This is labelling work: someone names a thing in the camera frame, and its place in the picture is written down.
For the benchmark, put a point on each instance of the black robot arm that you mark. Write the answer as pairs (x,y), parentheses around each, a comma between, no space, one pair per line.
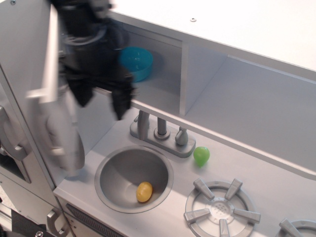
(84,12)

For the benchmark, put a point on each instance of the blue plastic bowl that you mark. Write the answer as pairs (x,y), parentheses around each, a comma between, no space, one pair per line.
(138,61)

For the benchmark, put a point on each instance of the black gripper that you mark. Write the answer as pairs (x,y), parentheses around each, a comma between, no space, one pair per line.
(92,61)

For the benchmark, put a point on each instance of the yellow plastic lemon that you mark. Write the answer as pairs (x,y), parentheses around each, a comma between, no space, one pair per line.
(144,192)

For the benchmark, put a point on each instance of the grey microwave door handle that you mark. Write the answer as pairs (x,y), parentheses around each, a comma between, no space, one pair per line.
(64,140)

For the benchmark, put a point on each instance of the white toy kitchen cabinet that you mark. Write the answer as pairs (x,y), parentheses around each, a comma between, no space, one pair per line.
(239,75)

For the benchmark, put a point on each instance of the grey oven door handle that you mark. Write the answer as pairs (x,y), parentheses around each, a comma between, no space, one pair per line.
(56,224)

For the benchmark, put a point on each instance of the grey toy faucet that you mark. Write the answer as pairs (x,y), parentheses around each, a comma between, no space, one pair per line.
(159,134)

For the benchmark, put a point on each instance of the green plastic pear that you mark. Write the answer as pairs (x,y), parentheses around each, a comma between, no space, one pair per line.
(201,156)

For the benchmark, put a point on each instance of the round metal sink bowl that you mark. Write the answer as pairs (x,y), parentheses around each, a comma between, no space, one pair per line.
(121,172)

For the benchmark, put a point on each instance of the white toy microwave door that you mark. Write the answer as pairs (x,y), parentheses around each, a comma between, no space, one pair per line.
(51,85)

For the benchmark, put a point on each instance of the grey fridge door handle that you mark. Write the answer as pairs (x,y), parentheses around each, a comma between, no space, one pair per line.
(8,138)

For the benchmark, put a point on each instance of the grey toy stove burner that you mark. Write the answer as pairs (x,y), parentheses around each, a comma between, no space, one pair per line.
(220,209)

